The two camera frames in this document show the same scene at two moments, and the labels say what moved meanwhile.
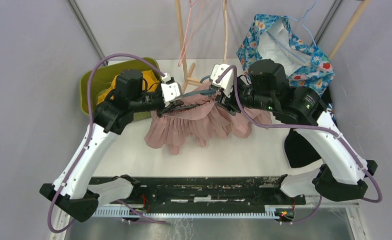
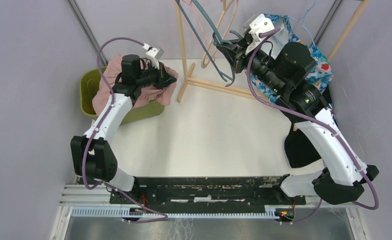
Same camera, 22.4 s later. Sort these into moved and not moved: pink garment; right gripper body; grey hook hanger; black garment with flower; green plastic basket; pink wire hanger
Moved: pink garment; pink wire hanger; grey hook hanger; right gripper body
Not moved: green plastic basket; black garment with flower
